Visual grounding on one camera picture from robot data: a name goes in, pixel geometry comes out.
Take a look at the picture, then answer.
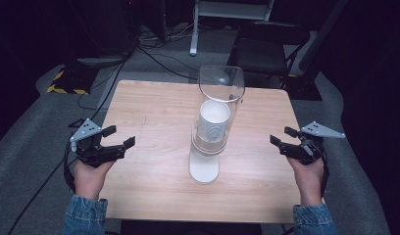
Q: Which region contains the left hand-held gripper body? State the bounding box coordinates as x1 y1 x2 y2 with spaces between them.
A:
70 117 127 169

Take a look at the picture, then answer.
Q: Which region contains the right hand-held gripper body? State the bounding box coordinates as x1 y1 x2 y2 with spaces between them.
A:
278 120 347 166

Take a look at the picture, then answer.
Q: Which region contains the person's left hand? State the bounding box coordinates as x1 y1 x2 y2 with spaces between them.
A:
73 160 116 201

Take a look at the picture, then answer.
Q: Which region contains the person's right hand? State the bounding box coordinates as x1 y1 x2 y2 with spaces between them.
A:
287 156 325 207

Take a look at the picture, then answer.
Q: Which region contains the black yellow striped base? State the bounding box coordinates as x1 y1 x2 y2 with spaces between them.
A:
45 66 98 96

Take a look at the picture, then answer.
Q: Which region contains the stack of white paper cups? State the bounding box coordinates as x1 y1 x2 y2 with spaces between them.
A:
196 99 232 142

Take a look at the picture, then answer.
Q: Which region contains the clear plastic cup dispenser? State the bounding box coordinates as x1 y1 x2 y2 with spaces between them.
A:
188 64 247 185

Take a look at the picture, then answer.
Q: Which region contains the dark metal stand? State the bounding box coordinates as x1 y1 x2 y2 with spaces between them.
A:
285 0 350 102

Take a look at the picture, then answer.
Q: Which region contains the black chair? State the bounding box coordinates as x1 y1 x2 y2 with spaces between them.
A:
226 21 311 90

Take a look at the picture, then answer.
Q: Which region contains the black equipment case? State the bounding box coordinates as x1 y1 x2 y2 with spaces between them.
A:
75 0 138 68

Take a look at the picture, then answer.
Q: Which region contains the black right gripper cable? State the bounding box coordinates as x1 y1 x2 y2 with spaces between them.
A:
320 150 330 199

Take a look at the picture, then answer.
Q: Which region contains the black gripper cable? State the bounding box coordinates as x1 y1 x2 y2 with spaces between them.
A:
320 150 330 199
6 140 76 235

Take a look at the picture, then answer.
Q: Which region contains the thin black floor cable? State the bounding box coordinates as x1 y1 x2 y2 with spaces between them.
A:
76 58 127 121

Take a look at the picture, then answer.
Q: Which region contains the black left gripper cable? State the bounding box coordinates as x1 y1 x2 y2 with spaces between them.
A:
6 140 76 235

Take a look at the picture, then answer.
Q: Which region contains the white desk frame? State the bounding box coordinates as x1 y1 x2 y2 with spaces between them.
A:
189 0 276 57

